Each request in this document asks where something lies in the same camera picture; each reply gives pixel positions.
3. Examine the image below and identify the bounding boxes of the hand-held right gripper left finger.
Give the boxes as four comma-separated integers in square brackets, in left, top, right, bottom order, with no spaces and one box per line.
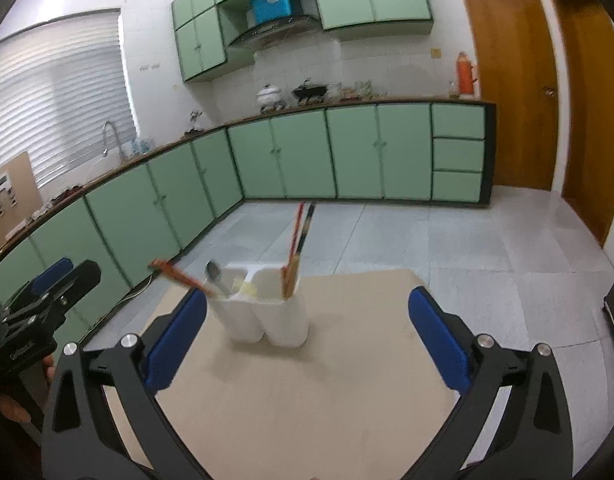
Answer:
[41,287,210,480]

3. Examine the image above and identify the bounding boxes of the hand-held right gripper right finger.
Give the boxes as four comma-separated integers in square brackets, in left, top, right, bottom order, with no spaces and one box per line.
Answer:
[402,286,574,480]

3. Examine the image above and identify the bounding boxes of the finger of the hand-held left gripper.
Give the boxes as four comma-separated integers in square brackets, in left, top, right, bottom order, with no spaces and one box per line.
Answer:
[0,257,75,321]
[17,260,102,336]

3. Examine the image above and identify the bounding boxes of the red patterned wooden chopstick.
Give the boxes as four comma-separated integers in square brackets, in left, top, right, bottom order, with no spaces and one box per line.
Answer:
[151,259,212,293]

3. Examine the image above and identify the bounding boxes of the white double utensil holder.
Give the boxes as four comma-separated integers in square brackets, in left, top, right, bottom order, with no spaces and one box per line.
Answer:
[207,261,310,349]

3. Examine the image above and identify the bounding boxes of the wooden chopstick with red end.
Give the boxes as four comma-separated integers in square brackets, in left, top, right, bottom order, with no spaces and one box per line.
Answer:
[286,202,306,281]

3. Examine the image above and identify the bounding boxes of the black chopstick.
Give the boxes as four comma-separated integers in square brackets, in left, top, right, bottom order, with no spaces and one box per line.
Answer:
[296,203,316,258]

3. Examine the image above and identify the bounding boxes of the person's left hand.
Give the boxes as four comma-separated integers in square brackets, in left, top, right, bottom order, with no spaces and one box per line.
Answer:
[0,352,58,426]

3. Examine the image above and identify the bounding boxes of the cardboard sheet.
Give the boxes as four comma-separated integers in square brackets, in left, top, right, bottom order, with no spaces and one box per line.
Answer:
[0,151,45,256]

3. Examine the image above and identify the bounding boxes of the metal spoon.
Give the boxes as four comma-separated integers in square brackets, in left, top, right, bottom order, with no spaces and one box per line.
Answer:
[204,260,233,298]

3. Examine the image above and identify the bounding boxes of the metal sink faucet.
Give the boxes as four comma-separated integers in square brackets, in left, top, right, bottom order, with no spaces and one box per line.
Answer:
[101,121,125,165]

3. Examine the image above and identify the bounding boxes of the window blinds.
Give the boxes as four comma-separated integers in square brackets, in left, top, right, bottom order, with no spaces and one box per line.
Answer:
[0,8,138,191]

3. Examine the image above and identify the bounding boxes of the green base cabinets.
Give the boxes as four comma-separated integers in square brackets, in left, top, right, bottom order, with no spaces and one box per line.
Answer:
[0,100,497,341]

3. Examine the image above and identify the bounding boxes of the white lidded pot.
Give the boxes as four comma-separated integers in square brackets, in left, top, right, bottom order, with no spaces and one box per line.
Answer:
[257,84,283,111]

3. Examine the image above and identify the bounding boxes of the orange thermos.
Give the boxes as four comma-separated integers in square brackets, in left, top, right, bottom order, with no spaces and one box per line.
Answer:
[455,51,477,96]

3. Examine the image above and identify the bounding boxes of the wooden door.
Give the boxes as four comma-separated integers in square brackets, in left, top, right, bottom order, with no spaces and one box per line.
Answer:
[454,0,560,192]
[547,0,614,248]

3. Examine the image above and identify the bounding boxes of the black wok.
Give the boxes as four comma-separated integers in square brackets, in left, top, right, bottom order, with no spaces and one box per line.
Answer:
[292,80,329,103]

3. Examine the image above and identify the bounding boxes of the metal range hood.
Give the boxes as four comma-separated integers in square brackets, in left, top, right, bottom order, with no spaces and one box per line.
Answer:
[227,15,322,51]

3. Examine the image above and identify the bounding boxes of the blue box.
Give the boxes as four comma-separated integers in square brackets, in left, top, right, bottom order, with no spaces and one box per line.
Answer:
[250,0,294,25]

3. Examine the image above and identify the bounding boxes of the green wall cabinets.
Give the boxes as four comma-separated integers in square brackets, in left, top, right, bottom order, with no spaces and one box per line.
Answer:
[171,0,434,84]

